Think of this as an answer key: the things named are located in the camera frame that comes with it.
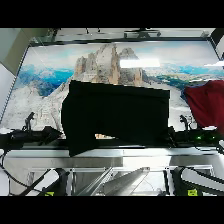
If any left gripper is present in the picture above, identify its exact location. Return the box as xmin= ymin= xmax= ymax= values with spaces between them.
xmin=38 ymin=125 xmax=64 ymax=147

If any red garment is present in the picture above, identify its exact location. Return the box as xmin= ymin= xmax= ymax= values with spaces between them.
xmin=182 ymin=79 xmax=224 ymax=135

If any black T-shirt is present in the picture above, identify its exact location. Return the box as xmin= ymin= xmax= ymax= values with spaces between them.
xmin=60 ymin=79 xmax=171 ymax=158

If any silver frame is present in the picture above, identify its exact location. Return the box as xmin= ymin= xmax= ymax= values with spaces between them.
xmin=0 ymin=145 xmax=224 ymax=197

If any black cable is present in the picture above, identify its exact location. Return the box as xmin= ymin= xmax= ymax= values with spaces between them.
xmin=0 ymin=149 xmax=34 ymax=195

